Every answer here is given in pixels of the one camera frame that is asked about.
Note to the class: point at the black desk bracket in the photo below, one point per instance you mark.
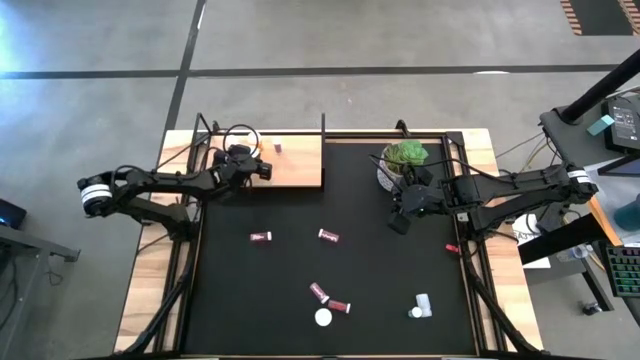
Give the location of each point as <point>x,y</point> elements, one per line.
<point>560,239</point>

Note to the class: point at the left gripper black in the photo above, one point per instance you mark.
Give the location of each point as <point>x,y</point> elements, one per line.
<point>232,172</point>

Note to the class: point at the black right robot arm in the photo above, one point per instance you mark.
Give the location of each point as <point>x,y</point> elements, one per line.
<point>525,187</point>

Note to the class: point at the light desk orange edge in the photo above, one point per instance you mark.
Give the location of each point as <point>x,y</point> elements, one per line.
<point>615,180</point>

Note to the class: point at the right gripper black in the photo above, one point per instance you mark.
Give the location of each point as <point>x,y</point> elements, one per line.
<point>425,200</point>

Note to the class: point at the dark device blue light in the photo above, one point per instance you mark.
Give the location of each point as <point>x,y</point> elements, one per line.
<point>11,215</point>

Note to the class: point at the large amber pill bottle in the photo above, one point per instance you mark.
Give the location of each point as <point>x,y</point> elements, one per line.
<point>323,317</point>

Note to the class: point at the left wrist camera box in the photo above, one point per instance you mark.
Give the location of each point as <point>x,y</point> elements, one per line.
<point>240,150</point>

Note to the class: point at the teal small block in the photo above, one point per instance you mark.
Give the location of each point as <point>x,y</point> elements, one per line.
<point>600,125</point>

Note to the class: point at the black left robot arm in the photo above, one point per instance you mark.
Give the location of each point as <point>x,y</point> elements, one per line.
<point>165,182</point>

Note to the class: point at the black stand pole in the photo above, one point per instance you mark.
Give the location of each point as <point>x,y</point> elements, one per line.
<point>600,90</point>

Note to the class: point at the grey metal desk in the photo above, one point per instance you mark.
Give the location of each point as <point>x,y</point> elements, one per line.
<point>30,245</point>

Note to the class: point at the backlit computer keyboard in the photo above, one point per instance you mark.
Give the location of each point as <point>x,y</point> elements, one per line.
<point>625,270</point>

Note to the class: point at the maroon tube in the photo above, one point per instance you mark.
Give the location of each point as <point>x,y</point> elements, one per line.
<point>318,292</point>

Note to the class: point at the white plastic medicine bottle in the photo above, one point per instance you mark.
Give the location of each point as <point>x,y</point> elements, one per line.
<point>414,313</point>
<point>424,301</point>

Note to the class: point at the dark grey side table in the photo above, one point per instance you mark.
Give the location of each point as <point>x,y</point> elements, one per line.
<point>575,140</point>

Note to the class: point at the black floor mat orange stripes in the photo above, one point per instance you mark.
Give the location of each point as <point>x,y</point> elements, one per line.
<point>600,15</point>

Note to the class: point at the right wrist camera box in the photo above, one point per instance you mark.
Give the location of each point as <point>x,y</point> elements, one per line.
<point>423,176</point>

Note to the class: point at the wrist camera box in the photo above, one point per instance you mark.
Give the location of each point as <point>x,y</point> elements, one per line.
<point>423,176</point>
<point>240,150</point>

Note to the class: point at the black electronic device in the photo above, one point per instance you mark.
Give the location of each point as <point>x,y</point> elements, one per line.
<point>625,120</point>

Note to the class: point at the succulent in white patterned pot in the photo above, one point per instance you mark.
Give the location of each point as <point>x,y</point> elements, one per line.
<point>407,152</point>

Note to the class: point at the clear plastic water bottle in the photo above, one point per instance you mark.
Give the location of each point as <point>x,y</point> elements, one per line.
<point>575,252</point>

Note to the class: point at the teal round object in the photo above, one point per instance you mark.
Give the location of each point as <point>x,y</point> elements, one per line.
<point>631,215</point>

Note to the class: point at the black table mat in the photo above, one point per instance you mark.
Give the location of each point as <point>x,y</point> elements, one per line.
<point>300,270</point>

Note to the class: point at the small amber pill bottle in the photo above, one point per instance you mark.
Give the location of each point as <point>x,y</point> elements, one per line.
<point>263,145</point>

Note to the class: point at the white paper sheet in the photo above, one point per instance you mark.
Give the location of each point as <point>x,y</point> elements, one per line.
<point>524,235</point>

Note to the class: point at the black desk leg with caster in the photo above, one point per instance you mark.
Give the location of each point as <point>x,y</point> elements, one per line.
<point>597,285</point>

